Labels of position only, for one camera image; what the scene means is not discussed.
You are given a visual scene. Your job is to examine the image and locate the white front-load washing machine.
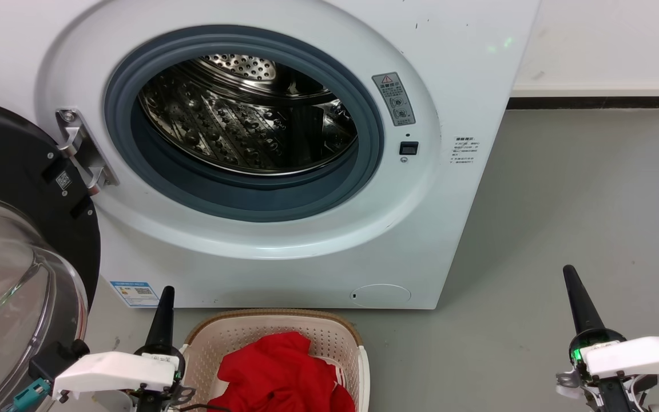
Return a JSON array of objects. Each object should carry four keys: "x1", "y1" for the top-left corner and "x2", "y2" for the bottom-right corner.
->
[{"x1": 0, "y1": 0, "x2": 542, "y2": 310}]

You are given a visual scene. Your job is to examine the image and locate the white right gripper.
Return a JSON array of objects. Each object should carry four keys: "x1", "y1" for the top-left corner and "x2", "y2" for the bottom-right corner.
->
[{"x1": 562, "y1": 264, "x2": 659, "y2": 380}]

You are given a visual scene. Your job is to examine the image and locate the cream perforated laundry basket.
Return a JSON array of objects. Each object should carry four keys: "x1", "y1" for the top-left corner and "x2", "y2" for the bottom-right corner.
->
[{"x1": 181, "y1": 309, "x2": 371, "y2": 412}]

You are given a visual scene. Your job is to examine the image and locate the washing machine door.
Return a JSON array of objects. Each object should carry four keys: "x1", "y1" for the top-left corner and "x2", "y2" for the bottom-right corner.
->
[{"x1": 0, "y1": 96, "x2": 102, "y2": 412}]

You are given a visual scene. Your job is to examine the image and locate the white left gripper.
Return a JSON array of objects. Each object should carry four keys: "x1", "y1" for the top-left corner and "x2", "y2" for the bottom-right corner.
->
[{"x1": 52, "y1": 286, "x2": 186, "y2": 401}]

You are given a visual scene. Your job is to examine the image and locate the white baseboard with black strip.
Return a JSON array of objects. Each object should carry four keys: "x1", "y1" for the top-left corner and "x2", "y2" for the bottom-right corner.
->
[{"x1": 507, "y1": 80, "x2": 659, "y2": 110}]

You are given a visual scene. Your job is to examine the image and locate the red garment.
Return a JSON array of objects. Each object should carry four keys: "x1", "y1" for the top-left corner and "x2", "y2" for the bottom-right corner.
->
[{"x1": 208, "y1": 331, "x2": 358, "y2": 412}]

